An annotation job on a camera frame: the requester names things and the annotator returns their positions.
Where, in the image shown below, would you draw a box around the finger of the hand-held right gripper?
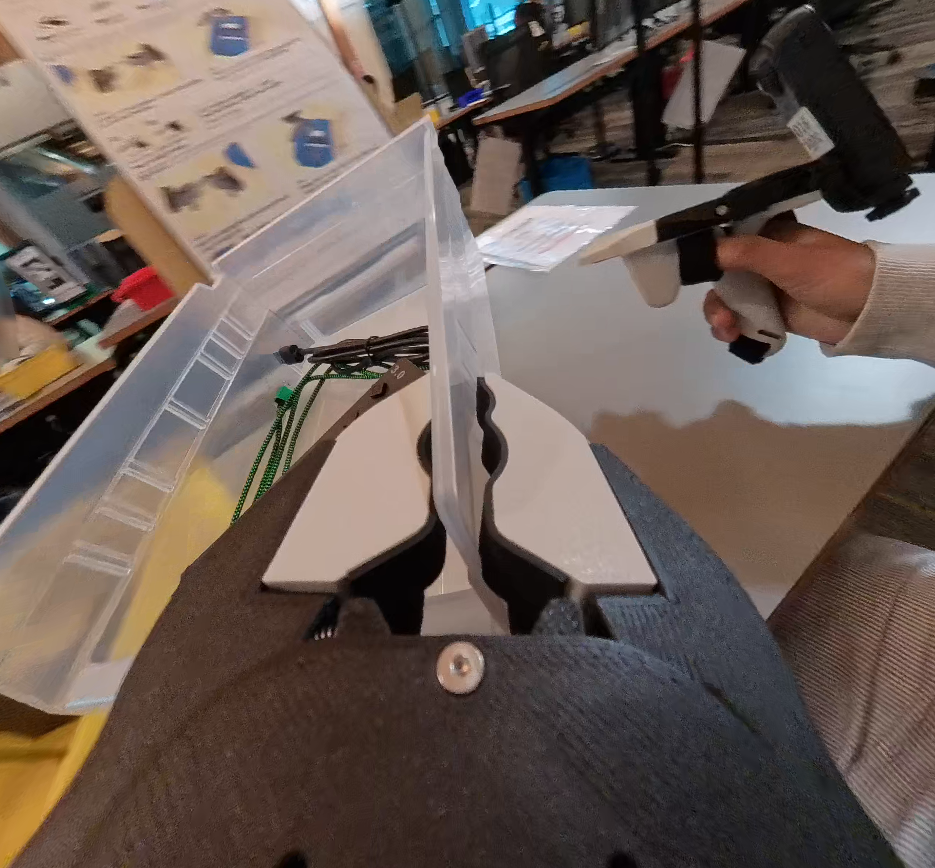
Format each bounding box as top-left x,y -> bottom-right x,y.
579,217 -> 684,269

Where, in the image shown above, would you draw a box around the person's ribbed pants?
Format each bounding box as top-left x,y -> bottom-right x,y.
766,532 -> 935,868

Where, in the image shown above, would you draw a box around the green braided cable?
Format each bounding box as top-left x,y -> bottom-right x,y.
231,363 -> 384,527

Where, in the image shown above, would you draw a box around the printed instruction sheet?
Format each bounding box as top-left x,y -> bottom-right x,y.
0,0 -> 395,264

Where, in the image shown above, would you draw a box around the long wooden table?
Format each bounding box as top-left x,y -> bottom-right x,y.
473,0 -> 841,130

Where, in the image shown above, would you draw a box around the yellow storage bin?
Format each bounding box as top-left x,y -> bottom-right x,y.
0,466 -> 242,868

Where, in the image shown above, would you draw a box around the paper in plastic sleeve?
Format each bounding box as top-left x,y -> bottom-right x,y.
476,205 -> 638,272

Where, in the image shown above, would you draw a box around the clear plastic bin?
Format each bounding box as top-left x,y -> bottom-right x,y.
0,116 -> 512,717

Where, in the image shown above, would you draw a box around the black USB cable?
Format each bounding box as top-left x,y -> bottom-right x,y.
276,326 -> 433,374

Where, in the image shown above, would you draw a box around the small red bin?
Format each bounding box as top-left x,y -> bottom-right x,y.
111,268 -> 174,312

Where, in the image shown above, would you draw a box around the person's right forearm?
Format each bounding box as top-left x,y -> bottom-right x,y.
818,240 -> 935,361

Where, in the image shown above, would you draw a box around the leaning cardboard sheet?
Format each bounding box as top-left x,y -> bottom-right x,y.
469,134 -> 524,218

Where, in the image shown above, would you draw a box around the yellow tray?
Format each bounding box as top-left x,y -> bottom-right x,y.
0,344 -> 83,400

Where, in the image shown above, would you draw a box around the leaning white board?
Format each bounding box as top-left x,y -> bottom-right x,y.
661,41 -> 748,131

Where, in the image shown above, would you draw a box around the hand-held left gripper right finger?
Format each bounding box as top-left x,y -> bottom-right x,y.
476,376 -> 660,589

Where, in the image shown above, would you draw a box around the person's right hand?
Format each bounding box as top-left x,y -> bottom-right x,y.
703,215 -> 878,347

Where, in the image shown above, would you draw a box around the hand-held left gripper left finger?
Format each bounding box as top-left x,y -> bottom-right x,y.
262,360 -> 448,591

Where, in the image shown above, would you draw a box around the blue crate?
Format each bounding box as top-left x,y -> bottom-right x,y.
541,154 -> 595,191

